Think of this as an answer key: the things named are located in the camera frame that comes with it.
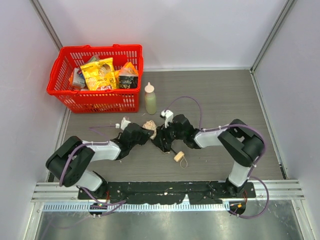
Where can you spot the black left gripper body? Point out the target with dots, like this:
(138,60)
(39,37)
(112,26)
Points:
(141,133)

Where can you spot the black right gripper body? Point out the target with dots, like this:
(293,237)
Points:
(165,136)

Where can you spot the cream folding umbrella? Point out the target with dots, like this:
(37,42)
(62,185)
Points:
(179,156)

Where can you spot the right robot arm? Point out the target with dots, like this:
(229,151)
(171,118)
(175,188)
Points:
(245,145)

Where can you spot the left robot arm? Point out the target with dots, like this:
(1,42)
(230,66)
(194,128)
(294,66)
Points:
(70,161)

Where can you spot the clear plastic bottle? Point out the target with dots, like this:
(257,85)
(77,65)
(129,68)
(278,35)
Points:
(150,99)

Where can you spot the black snack packet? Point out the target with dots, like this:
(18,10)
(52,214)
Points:
(128,80)

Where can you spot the orange snack bag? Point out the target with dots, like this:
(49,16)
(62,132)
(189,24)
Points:
(127,70)

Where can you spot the yellow snack bag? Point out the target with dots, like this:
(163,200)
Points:
(100,75)

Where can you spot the red plastic shopping basket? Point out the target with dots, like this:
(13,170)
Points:
(109,101)

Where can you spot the grey box in basket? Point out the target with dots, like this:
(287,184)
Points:
(76,80)

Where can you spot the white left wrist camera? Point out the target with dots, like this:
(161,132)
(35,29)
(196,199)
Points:
(123,124)

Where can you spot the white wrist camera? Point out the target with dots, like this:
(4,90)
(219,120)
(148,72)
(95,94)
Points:
(167,115)
(123,124)

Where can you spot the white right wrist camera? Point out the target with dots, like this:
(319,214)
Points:
(167,115)

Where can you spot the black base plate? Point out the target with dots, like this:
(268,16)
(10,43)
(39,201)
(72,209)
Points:
(167,192)

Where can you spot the grey slotted cable duct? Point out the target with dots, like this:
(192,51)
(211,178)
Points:
(185,206)

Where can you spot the grey wall corner profile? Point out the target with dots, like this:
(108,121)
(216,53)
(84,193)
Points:
(47,23)

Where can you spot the right wall corner profile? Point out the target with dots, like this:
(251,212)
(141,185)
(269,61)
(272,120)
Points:
(289,4)

